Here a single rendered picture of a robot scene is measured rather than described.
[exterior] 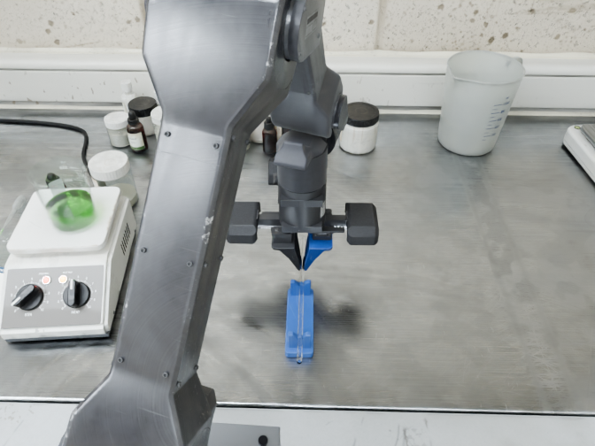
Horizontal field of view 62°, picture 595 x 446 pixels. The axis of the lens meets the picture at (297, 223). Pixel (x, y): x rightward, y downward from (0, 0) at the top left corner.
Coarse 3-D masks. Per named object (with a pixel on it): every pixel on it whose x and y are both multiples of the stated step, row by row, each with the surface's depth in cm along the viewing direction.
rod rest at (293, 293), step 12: (288, 300) 65; (312, 300) 65; (288, 312) 63; (312, 312) 63; (288, 324) 62; (312, 324) 62; (288, 336) 58; (312, 336) 61; (288, 348) 59; (312, 348) 59
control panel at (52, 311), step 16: (16, 272) 61; (32, 272) 61; (48, 272) 61; (64, 272) 61; (80, 272) 61; (96, 272) 61; (16, 288) 60; (48, 288) 61; (64, 288) 61; (96, 288) 61; (48, 304) 60; (64, 304) 60; (96, 304) 60; (16, 320) 59; (32, 320) 59; (48, 320) 59; (64, 320) 60; (80, 320) 60; (96, 320) 60
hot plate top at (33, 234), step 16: (96, 192) 69; (112, 192) 69; (32, 208) 66; (112, 208) 66; (32, 224) 64; (48, 224) 64; (96, 224) 64; (16, 240) 62; (32, 240) 62; (48, 240) 62; (64, 240) 62; (80, 240) 62; (96, 240) 62
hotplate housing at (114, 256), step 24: (120, 216) 68; (120, 240) 67; (24, 264) 62; (48, 264) 62; (72, 264) 62; (96, 264) 62; (120, 264) 66; (120, 288) 67; (0, 312) 60; (24, 336) 60; (48, 336) 60; (72, 336) 61; (96, 336) 61
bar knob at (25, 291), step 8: (24, 288) 60; (32, 288) 59; (40, 288) 60; (16, 296) 58; (24, 296) 58; (32, 296) 60; (40, 296) 60; (16, 304) 58; (24, 304) 59; (32, 304) 60
